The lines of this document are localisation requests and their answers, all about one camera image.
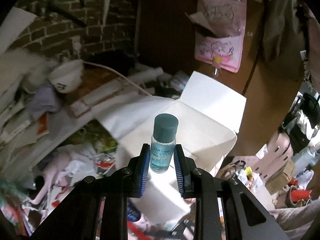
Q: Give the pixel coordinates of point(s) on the small teal cap bottle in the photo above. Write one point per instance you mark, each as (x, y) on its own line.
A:
(163, 142)

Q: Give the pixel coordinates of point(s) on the white storage box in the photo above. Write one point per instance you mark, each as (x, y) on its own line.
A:
(209, 118)

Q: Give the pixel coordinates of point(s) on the white panda bowl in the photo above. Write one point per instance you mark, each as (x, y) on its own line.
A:
(67, 77)

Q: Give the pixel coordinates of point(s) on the purple cloth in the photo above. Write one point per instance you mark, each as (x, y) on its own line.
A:
(44, 100)

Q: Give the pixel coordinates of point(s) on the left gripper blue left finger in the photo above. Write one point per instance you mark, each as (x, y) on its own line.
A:
(139, 167)

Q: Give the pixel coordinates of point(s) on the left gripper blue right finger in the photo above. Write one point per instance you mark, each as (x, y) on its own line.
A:
(183, 168)

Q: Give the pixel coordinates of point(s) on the pink hanging wall organizer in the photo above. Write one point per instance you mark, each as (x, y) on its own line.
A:
(220, 32)

